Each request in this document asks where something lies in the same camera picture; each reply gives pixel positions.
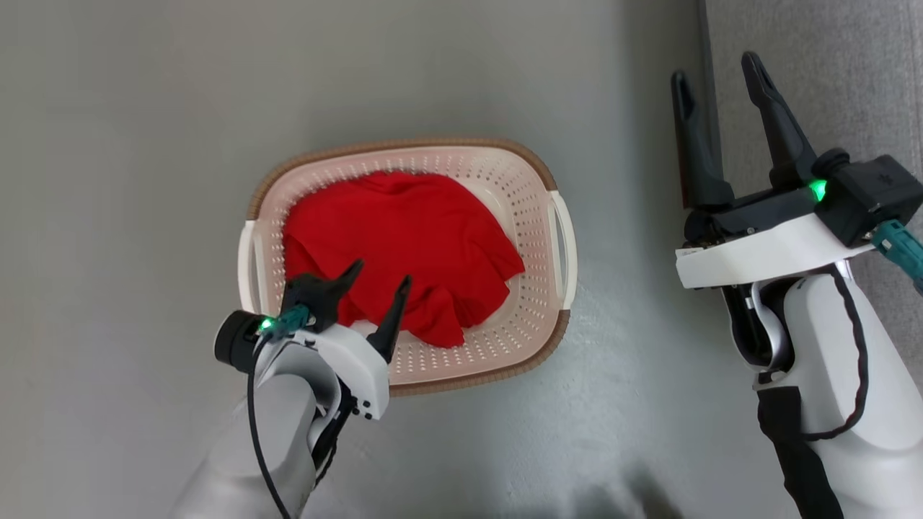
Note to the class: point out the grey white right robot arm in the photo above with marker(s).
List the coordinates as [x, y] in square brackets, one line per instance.
[858, 375]

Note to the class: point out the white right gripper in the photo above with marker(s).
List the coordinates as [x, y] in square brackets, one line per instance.
[764, 238]

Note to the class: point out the red cloth garment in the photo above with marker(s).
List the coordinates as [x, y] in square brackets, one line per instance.
[404, 238]

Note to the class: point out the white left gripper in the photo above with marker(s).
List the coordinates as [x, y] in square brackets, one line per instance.
[339, 367]

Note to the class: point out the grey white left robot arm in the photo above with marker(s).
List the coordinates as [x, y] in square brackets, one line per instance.
[267, 447]

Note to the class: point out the white perforated laundry basket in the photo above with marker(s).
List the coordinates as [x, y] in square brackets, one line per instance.
[533, 238]

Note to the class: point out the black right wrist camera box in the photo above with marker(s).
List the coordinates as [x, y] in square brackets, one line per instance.
[865, 194]

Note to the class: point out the grey fabric sofa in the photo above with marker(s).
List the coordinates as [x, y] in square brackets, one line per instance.
[829, 65]

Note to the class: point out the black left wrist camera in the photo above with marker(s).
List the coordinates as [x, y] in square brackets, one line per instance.
[236, 342]

